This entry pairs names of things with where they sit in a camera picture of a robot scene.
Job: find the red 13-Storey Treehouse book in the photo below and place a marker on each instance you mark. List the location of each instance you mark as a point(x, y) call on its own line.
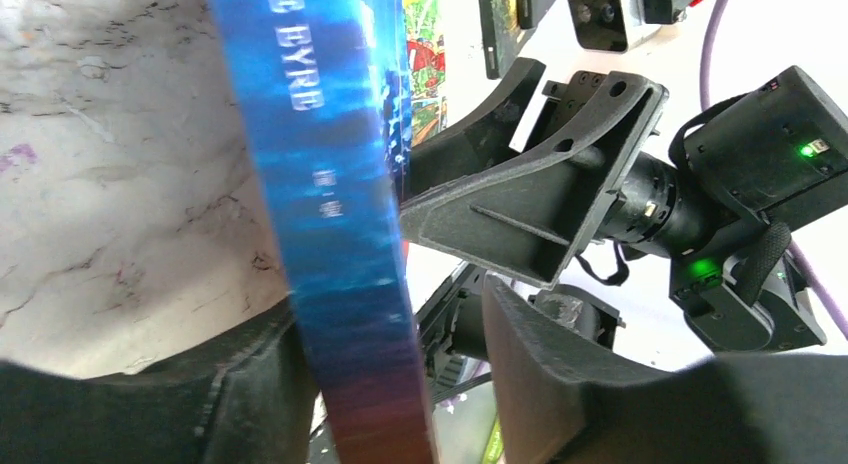
point(426, 55)

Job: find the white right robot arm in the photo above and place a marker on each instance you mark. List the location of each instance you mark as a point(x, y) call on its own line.
point(734, 299)

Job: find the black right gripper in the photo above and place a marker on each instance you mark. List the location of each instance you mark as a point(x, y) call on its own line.
point(777, 154)

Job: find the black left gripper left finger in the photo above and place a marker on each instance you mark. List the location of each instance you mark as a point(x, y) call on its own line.
point(244, 396)

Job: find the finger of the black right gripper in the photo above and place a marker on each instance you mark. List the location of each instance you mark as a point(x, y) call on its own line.
point(479, 140)

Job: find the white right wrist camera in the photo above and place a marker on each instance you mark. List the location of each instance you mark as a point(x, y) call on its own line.
point(620, 25)

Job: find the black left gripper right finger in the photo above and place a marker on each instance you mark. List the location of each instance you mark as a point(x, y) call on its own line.
point(732, 408)

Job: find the green Alice Wonderland book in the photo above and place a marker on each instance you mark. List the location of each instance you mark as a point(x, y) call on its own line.
point(502, 36)

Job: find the blue Jane Eyre book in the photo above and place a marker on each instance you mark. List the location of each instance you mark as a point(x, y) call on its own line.
point(323, 87)

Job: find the black Moon and Sixpence book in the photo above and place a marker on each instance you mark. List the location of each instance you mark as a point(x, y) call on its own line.
point(531, 12)

